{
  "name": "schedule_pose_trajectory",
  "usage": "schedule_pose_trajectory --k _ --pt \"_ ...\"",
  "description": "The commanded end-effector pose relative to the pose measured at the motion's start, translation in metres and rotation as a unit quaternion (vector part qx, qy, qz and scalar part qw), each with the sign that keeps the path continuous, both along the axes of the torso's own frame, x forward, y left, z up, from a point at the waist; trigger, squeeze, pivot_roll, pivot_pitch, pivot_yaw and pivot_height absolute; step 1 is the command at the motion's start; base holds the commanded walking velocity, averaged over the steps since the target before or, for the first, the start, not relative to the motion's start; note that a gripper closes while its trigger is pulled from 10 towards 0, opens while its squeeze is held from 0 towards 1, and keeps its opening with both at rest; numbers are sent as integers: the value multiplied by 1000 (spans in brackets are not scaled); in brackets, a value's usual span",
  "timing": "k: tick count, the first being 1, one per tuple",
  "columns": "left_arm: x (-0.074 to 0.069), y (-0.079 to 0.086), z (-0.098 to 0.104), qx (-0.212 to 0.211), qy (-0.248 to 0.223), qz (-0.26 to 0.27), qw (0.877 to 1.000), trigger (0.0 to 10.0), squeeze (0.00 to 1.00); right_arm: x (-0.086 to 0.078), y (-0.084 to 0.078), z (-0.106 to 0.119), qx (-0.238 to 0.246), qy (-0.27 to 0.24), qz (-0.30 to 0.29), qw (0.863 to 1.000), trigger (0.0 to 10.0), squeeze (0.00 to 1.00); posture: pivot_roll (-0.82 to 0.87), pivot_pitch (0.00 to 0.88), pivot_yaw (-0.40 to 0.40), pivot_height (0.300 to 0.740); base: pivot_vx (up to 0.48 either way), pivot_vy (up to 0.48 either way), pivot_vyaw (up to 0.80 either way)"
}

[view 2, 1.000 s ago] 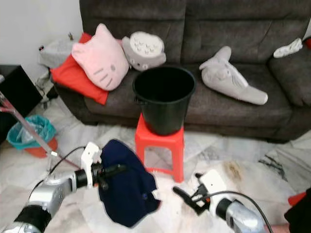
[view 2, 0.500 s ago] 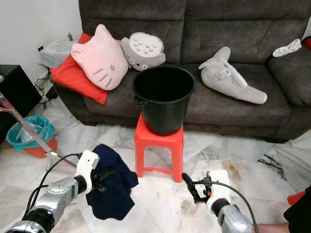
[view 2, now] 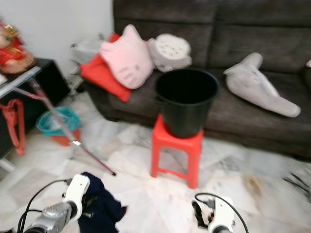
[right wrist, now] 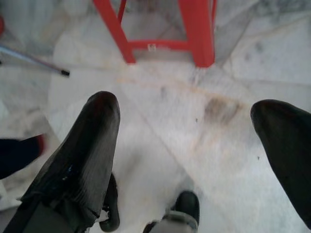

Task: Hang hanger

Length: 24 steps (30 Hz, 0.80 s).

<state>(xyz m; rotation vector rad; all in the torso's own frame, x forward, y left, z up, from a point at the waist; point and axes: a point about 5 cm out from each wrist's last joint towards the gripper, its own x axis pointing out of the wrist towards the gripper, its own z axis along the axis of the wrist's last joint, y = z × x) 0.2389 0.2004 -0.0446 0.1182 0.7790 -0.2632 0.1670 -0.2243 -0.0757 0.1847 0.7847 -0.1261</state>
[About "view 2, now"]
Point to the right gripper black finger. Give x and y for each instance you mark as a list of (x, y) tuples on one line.
[(199, 212)]

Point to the round grey Totoro cushion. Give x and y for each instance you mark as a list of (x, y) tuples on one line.
[(170, 51)]

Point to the dark grey fabric sofa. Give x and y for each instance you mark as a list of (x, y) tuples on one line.
[(262, 29)]

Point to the red plastic stool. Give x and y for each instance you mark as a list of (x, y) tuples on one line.
[(177, 143)]

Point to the navy blue garment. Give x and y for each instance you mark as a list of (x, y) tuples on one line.
[(104, 204)]

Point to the red cushion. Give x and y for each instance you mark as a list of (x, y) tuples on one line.
[(99, 75)]

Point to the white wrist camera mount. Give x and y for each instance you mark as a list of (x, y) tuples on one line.
[(77, 194), (223, 213)]

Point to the black television cabinet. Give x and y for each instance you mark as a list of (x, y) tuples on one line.
[(56, 77)]

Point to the chrome clothes rack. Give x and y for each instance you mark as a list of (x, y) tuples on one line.
[(24, 79)]

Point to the long grey Totoro plush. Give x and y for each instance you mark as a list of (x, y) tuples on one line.
[(262, 87)]

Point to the red seated figurine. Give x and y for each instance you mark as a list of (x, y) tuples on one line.
[(14, 48)]

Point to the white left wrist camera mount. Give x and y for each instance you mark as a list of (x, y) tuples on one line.
[(77, 194)]

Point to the pink cat face cushion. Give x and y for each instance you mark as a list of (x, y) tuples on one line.
[(129, 60)]

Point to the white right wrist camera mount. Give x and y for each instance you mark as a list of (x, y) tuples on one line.
[(223, 213)]

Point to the white lace-covered side table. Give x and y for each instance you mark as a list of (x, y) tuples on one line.
[(87, 48)]

